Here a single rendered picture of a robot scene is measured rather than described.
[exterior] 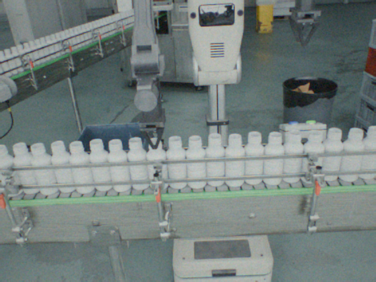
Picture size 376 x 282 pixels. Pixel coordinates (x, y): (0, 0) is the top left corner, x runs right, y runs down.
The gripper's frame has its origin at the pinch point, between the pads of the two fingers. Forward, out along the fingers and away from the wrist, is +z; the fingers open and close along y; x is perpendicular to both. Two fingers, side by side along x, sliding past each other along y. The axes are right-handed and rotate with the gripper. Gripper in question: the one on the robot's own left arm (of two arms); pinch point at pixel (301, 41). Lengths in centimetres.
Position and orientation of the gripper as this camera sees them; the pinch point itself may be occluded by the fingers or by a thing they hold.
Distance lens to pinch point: 113.5
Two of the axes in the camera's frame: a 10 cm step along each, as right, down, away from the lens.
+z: 0.5, 8.8, 4.8
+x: -10.0, 0.4, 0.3
